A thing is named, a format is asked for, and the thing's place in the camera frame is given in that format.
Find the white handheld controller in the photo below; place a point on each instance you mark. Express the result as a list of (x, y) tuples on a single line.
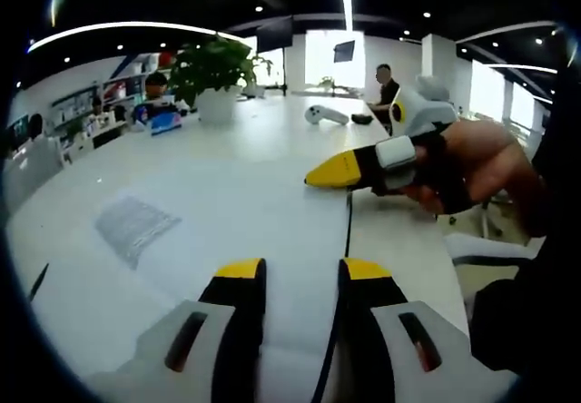
[(327, 115)]

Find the small black object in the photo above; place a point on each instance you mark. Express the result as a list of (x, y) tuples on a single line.
[(362, 118)]

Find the person's dark clothing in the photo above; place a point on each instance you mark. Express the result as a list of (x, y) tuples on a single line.
[(544, 321)]

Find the curved ceiling light strip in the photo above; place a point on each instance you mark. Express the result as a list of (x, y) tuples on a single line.
[(127, 25)]

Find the green potted plant white pot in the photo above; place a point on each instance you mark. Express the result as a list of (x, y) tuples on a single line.
[(213, 67)]

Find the blue tissue box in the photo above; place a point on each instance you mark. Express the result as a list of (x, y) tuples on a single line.
[(165, 124)]

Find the person's right hand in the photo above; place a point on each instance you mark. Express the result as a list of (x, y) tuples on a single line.
[(485, 158)]

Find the white office chair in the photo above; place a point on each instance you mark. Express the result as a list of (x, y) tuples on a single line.
[(490, 244)]

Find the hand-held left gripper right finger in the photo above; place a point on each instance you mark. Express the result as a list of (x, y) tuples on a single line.
[(399, 376)]

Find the small potted plant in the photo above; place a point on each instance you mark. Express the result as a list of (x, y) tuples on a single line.
[(261, 76)]

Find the white wall shelf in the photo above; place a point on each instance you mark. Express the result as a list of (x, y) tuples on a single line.
[(77, 101)]

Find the small black screen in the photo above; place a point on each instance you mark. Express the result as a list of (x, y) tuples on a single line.
[(344, 51)]

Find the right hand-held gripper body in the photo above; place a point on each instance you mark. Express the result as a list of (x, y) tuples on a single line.
[(426, 103)]

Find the grey desk partition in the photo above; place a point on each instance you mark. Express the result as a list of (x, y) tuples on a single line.
[(32, 167)]

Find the large black screen on stand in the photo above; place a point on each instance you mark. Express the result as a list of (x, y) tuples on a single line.
[(274, 34)]

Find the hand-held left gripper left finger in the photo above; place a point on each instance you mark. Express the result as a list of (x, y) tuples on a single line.
[(181, 376)]

